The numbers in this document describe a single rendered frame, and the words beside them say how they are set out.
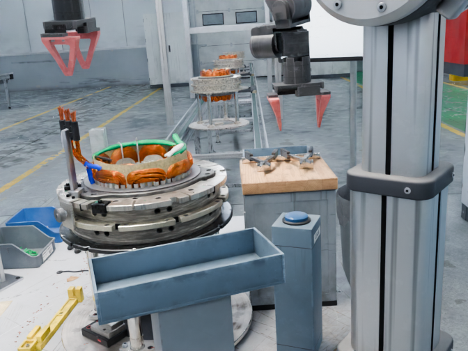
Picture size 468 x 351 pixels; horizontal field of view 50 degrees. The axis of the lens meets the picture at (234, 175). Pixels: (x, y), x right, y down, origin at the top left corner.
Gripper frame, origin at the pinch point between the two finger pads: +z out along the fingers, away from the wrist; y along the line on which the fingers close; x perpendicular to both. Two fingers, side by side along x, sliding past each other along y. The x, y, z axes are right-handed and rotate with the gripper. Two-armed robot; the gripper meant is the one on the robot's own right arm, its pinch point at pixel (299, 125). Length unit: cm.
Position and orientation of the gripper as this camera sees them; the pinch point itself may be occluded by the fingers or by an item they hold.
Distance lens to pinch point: 110.7
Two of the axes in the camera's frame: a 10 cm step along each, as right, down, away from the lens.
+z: 0.9, 9.6, 2.8
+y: -10.0, 0.9, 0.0
